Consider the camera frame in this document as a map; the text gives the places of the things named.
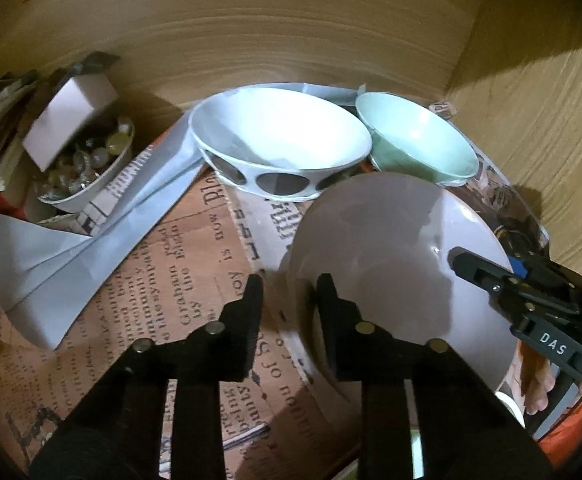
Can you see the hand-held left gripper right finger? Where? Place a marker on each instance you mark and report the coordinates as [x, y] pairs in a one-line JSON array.
[[333, 330]]

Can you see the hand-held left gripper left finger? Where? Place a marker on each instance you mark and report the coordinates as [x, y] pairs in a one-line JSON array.
[[243, 320]]

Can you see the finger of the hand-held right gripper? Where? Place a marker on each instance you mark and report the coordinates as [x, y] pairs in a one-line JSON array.
[[519, 267], [476, 266]]

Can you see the pink grey bowl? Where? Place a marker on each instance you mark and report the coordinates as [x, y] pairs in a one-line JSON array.
[[386, 240]]

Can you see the white plate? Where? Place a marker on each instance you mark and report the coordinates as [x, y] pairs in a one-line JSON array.
[[511, 405]]

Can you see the light green bowl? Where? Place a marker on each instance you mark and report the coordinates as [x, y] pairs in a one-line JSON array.
[[416, 135]]

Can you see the white bowl with dark dots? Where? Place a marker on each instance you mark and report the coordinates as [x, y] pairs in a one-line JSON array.
[[281, 130]]

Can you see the person's right hand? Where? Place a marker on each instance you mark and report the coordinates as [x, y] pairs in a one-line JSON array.
[[536, 390]]

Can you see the printed newspaper table cover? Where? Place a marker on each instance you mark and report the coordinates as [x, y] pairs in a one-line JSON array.
[[181, 260]]

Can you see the small white dish of trinkets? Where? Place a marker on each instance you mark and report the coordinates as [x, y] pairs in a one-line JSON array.
[[83, 199]]

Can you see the white box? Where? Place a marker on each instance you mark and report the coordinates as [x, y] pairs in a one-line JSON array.
[[66, 115]]

